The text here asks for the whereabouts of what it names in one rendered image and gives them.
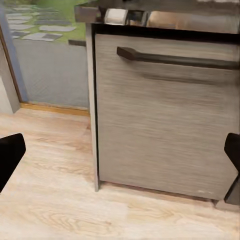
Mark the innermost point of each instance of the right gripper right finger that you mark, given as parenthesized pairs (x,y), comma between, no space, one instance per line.
(232,149)

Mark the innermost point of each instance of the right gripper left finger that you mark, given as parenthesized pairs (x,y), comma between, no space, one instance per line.
(12,149)

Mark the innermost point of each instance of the fixed window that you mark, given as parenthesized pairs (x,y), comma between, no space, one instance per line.
(46,53)

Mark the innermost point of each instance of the dishwasher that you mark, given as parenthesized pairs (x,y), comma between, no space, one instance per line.
(166,101)

